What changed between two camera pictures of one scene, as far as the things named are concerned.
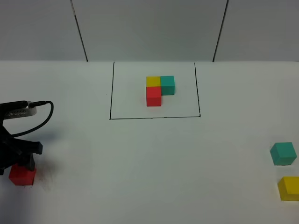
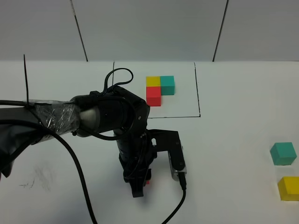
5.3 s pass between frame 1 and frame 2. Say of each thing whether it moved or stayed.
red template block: stayed
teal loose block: stayed
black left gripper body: moved
